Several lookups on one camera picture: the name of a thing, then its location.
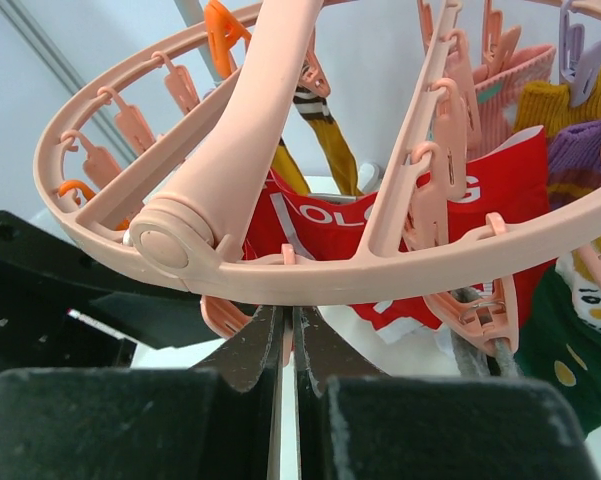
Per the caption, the mustard hanging sock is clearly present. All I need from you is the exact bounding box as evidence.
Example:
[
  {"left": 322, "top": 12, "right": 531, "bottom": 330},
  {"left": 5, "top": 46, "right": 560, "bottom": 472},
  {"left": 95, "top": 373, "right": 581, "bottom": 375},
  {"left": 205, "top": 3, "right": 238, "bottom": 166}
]
[{"left": 271, "top": 86, "right": 363, "bottom": 196}]

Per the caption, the grey sock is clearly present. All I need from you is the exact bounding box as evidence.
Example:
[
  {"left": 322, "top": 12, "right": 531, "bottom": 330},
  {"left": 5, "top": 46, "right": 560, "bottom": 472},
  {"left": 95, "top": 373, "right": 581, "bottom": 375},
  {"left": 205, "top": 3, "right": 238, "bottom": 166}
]
[{"left": 451, "top": 287, "right": 522, "bottom": 378}]

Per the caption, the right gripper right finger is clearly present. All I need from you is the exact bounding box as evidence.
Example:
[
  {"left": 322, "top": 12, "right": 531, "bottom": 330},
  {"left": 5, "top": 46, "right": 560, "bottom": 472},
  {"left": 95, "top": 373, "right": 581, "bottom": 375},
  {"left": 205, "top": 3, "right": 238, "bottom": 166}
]
[{"left": 293, "top": 307, "right": 598, "bottom": 479}]

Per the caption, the red hanging sock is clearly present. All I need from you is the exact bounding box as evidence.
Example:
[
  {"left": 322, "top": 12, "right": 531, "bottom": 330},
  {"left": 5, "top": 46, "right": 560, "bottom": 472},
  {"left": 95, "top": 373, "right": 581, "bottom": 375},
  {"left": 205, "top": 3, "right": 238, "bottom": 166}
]
[
  {"left": 243, "top": 170, "right": 315, "bottom": 260},
  {"left": 269, "top": 126, "right": 549, "bottom": 344}
]

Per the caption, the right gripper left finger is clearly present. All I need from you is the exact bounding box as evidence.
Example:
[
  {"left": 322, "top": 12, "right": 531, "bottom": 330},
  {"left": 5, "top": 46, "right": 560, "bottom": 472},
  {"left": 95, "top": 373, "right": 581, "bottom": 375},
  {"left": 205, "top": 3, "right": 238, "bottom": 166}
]
[{"left": 0, "top": 306, "right": 284, "bottom": 479}]

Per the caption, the pink round clip hanger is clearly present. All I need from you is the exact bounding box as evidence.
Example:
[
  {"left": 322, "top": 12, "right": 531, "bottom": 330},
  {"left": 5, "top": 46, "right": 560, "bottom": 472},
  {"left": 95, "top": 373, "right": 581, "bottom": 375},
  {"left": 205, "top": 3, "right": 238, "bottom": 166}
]
[{"left": 33, "top": 1, "right": 601, "bottom": 347}]

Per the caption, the pink striped yellow-toe sock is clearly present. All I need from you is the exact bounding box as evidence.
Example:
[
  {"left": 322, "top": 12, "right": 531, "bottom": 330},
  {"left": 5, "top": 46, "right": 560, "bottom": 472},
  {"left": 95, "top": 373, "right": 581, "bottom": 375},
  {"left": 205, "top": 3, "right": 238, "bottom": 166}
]
[{"left": 470, "top": 44, "right": 601, "bottom": 210}]

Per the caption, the silver clothes rack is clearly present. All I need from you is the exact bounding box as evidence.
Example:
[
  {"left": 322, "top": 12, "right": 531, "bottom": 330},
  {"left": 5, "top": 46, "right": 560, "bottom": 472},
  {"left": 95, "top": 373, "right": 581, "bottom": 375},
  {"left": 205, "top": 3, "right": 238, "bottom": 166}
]
[{"left": 174, "top": 0, "right": 223, "bottom": 86}]

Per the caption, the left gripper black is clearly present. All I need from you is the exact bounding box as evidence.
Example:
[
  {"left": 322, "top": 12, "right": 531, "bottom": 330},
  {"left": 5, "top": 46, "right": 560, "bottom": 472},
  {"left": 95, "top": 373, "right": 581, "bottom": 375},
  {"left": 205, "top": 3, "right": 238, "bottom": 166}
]
[{"left": 0, "top": 209, "right": 254, "bottom": 389}]

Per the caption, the dark green sock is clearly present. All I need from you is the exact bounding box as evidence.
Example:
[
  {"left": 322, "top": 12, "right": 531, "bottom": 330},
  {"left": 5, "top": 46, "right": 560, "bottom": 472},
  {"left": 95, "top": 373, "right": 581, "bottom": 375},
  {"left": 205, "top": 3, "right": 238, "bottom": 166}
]
[{"left": 516, "top": 251, "right": 601, "bottom": 434}]

